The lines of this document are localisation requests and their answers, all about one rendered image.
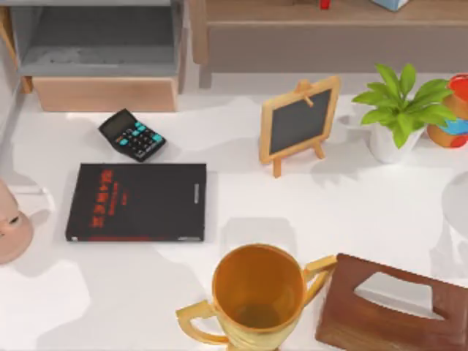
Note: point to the black book with red print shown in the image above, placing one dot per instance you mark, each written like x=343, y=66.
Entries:
x=139, y=203

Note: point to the black calculator with teal keys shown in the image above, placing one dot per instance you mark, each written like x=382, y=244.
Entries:
x=132, y=136

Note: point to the green plant in white pot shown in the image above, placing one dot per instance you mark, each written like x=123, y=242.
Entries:
x=398, y=109

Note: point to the light blue box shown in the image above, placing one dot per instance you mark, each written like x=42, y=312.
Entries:
x=389, y=3

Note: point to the wooden cupboard frame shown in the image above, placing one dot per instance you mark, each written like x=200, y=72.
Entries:
x=11, y=47

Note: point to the small red object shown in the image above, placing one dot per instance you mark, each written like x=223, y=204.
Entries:
x=324, y=3

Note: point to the stack of coloured rings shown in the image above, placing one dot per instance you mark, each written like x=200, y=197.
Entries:
x=451, y=117

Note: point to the pale wooden drawer front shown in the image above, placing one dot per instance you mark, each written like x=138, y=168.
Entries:
x=104, y=94

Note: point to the wooden open shelf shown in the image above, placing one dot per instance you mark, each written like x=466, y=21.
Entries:
x=329, y=40

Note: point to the wooden framed blackboard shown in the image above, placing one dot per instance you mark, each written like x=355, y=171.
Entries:
x=298, y=122

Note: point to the pink rounded figure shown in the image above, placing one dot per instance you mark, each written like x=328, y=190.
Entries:
x=11, y=226

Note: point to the gold trophy cup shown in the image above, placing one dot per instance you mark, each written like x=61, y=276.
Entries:
x=257, y=292

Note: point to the brown wooden tissue box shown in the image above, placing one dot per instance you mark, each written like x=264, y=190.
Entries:
x=391, y=321

